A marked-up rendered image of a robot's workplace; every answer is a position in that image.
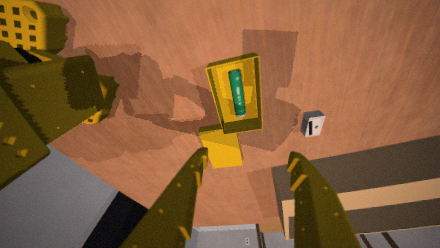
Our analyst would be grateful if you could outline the green battery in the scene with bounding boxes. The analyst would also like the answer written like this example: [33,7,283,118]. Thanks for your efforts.
[228,69,246,118]

